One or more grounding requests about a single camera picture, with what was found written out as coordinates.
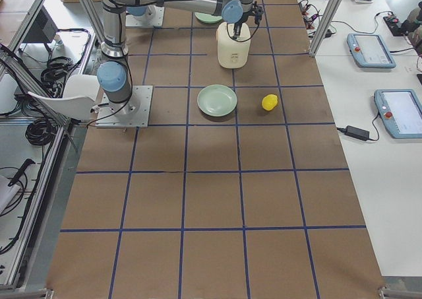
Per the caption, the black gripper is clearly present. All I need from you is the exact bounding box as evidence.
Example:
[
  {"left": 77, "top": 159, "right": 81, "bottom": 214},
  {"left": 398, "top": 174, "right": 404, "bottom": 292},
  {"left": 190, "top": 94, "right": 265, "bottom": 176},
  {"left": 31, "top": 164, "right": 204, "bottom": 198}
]
[{"left": 232, "top": 1, "right": 264, "bottom": 41}]

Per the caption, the white rice cooker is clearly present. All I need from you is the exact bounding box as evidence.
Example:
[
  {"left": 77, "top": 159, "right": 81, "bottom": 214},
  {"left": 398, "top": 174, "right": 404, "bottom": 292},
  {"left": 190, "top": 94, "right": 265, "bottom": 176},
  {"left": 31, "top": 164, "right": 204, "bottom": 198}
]
[{"left": 216, "top": 22, "right": 251, "bottom": 69}]

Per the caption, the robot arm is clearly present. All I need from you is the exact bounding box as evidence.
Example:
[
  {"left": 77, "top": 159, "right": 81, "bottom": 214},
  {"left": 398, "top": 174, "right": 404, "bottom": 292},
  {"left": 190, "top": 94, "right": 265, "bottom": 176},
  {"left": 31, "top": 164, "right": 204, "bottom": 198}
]
[{"left": 98, "top": 0, "right": 262, "bottom": 117}]

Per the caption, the green plate near arm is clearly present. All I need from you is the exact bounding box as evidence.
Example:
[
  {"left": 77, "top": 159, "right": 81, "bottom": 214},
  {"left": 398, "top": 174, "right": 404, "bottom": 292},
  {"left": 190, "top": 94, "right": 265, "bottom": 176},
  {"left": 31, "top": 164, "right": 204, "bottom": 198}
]
[
  {"left": 195, "top": 12, "right": 222, "bottom": 24},
  {"left": 196, "top": 84, "right": 237, "bottom": 117}
]

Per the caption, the yellow lemon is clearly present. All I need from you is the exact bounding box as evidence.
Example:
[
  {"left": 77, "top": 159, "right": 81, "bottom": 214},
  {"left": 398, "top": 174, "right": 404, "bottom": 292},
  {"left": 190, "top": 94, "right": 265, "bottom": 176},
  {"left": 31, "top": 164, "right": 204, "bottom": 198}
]
[{"left": 261, "top": 94, "right": 278, "bottom": 112}]

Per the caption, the far teach pendant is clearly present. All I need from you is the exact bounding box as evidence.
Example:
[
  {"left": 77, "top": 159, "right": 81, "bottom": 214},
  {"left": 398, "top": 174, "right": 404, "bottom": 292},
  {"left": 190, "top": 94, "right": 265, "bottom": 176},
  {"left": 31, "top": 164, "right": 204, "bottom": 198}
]
[{"left": 346, "top": 33, "right": 396, "bottom": 69}]

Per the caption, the teach pendant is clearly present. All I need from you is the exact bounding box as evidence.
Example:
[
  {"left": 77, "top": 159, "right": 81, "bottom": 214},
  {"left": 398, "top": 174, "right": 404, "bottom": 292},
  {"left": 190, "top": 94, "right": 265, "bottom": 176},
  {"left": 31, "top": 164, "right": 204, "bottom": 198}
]
[
  {"left": 374, "top": 89, "right": 421, "bottom": 139},
  {"left": 346, "top": 33, "right": 396, "bottom": 69}
]

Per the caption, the black power adapter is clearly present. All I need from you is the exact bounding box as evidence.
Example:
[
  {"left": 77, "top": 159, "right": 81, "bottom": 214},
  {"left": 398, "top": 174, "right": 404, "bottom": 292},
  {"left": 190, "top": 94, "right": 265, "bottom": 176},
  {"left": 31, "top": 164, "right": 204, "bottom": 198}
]
[{"left": 344, "top": 125, "right": 370, "bottom": 141}]

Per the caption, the white chair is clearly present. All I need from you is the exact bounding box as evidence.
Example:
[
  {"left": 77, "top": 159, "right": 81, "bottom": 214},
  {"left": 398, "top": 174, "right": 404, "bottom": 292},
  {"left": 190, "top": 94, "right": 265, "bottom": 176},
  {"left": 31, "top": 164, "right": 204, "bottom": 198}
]
[{"left": 28, "top": 75, "right": 100, "bottom": 121}]

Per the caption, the near teach pendant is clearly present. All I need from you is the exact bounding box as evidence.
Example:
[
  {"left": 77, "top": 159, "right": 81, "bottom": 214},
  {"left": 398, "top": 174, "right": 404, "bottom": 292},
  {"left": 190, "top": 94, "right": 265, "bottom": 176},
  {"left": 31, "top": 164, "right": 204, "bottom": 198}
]
[{"left": 374, "top": 89, "right": 421, "bottom": 139}]

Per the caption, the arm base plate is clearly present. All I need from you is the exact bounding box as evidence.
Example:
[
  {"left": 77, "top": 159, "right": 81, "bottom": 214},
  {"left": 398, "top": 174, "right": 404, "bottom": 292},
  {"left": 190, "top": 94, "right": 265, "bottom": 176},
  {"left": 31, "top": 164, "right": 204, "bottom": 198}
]
[
  {"left": 125, "top": 5, "right": 164, "bottom": 28},
  {"left": 95, "top": 85, "right": 153, "bottom": 128}
]

